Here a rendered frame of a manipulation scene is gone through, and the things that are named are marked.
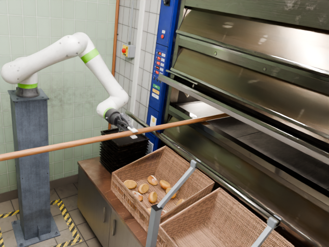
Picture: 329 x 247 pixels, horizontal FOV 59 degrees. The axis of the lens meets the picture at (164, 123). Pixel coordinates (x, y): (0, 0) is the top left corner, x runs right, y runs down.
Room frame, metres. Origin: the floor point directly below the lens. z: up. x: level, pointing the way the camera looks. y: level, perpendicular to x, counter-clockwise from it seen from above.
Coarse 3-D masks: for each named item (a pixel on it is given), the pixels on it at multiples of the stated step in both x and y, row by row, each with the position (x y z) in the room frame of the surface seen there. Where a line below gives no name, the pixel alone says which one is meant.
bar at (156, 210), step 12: (156, 132) 1.58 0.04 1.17; (168, 144) 1.48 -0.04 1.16; (192, 168) 1.30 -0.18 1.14; (204, 168) 1.26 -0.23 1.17; (180, 180) 1.26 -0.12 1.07; (216, 180) 1.18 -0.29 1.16; (168, 192) 1.23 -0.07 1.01; (240, 192) 1.09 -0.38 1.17; (156, 204) 1.20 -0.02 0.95; (252, 204) 1.02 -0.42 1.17; (156, 216) 1.16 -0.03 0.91; (264, 216) 0.97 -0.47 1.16; (276, 216) 0.97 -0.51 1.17; (156, 228) 1.16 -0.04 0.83; (156, 240) 1.17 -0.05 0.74; (264, 240) 0.91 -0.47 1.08
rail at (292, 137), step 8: (168, 80) 1.90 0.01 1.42; (192, 88) 1.74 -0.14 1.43; (208, 96) 1.62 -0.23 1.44; (224, 104) 1.52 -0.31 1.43; (240, 112) 1.43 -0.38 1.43; (256, 120) 1.35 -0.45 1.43; (272, 128) 1.28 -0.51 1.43; (288, 136) 1.21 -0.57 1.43; (304, 144) 1.15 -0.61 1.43; (320, 152) 1.10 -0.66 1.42; (328, 152) 1.08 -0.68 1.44
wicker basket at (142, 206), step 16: (144, 160) 1.92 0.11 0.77; (160, 160) 2.01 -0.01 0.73; (176, 160) 1.91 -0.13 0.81; (112, 176) 1.74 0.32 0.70; (128, 176) 1.83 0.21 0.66; (160, 176) 1.95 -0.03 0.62; (176, 176) 1.85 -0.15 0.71; (192, 176) 1.76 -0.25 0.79; (128, 192) 1.56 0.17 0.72; (160, 192) 1.79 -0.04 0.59; (176, 192) 1.79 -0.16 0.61; (192, 192) 1.70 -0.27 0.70; (208, 192) 1.60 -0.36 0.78; (128, 208) 1.55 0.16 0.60; (144, 208) 1.42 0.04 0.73; (176, 208) 1.43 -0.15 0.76; (144, 224) 1.40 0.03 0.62
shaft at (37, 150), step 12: (192, 120) 1.78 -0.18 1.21; (204, 120) 1.84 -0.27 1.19; (120, 132) 1.44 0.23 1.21; (132, 132) 1.47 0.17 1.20; (144, 132) 1.53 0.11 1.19; (60, 144) 1.22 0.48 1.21; (72, 144) 1.25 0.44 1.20; (84, 144) 1.29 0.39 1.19; (0, 156) 1.05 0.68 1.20; (12, 156) 1.07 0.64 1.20; (24, 156) 1.11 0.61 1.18
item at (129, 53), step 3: (123, 45) 2.52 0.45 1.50; (126, 45) 2.49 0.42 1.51; (129, 45) 2.50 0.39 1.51; (132, 45) 2.52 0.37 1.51; (129, 48) 2.47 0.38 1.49; (132, 48) 2.49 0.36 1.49; (135, 48) 2.51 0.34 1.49; (126, 51) 2.48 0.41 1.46; (129, 51) 2.47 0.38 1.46; (132, 51) 2.49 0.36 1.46; (123, 54) 2.51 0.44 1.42; (126, 54) 2.47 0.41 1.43; (129, 54) 2.47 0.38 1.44; (132, 54) 2.49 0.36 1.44; (129, 57) 2.47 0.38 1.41; (132, 57) 2.49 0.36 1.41
